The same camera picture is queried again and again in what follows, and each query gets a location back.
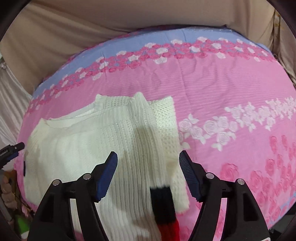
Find person's left hand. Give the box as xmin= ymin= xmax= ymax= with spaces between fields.
xmin=0 ymin=170 xmax=18 ymax=210

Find beige backdrop cloth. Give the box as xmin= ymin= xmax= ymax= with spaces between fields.
xmin=0 ymin=0 xmax=296 ymax=93

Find green object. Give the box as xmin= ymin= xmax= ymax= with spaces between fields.
xmin=14 ymin=214 xmax=32 ymax=240

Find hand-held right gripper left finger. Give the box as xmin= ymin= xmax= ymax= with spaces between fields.
xmin=27 ymin=151 xmax=118 ymax=241

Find pink floral bed sheet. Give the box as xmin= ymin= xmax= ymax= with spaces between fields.
xmin=14 ymin=26 xmax=296 ymax=241

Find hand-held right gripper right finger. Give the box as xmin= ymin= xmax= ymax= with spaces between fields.
xmin=179 ymin=150 xmax=270 ymax=241

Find white satin curtain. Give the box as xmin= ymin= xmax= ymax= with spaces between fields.
xmin=0 ymin=58 xmax=33 ymax=149

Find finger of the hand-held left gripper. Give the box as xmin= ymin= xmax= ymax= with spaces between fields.
xmin=0 ymin=142 xmax=25 ymax=164

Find white knit sweater colour blocks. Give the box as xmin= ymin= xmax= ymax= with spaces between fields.
xmin=23 ymin=91 xmax=191 ymax=241

